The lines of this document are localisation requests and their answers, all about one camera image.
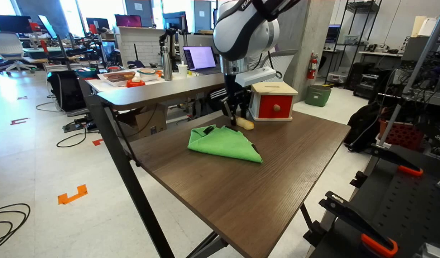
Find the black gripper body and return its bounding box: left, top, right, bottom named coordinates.
left=221, top=72, right=254, bottom=105

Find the yellow toy corn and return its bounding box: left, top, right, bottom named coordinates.
left=236, top=115, right=256, bottom=132

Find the wooden box with red drawer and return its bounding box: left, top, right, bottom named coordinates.
left=250, top=80, right=300, bottom=122

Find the green folded cloth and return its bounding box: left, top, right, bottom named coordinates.
left=187, top=123, right=264, bottom=165

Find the open laptop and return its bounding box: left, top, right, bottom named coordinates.
left=183, top=44, right=224, bottom=76

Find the white office chair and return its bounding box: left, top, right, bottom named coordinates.
left=269, top=49, right=299, bottom=85

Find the metal water bottle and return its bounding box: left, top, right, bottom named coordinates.
left=161, top=44, right=175, bottom=83

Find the green plastic bin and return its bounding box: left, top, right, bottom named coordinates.
left=304, top=83, right=333, bottom=108

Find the red fire extinguisher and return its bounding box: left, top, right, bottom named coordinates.
left=306, top=50, right=320, bottom=82

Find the cardboard box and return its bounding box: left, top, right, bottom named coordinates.
left=117, top=105, right=170, bottom=142

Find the white divider panel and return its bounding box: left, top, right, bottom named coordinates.
left=118, top=26, right=167, bottom=69

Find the tray with toy items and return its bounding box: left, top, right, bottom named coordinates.
left=98, top=67, right=164, bottom=89

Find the brown wooden table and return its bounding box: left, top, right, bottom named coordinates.
left=78, top=77, right=326, bottom=258

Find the black backpack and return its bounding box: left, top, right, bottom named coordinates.
left=346, top=99, right=386, bottom=155

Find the black metal shelf rack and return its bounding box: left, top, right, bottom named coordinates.
left=340, top=0, right=389, bottom=83

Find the white office desk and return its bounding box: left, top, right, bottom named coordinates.
left=85, top=66, right=226, bottom=96

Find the red plastic crate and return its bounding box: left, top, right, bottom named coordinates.
left=379, top=119, right=425, bottom=152

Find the slanted aluminium pole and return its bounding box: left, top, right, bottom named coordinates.
left=376, top=0, right=440, bottom=148

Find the black perforated mounting board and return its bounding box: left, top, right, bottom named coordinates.
left=310, top=142, right=440, bottom=258

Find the dark red floor tape marker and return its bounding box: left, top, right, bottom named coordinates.
left=9, top=116, right=31, bottom=128

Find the white swivel chair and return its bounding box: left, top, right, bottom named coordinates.
left=0, top=32, right=39, bottom=76

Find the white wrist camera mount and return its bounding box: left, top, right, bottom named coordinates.
left=233, top=66, right=279, bottom=89

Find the black clamp with orange handle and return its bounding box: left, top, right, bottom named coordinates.
left=319, top=191, right=400, bottom=258
left=372, top=142, right=426, bottom=179

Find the black coiled floor cable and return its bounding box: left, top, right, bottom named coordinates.
left=0, top=202, right=32, bottom=254

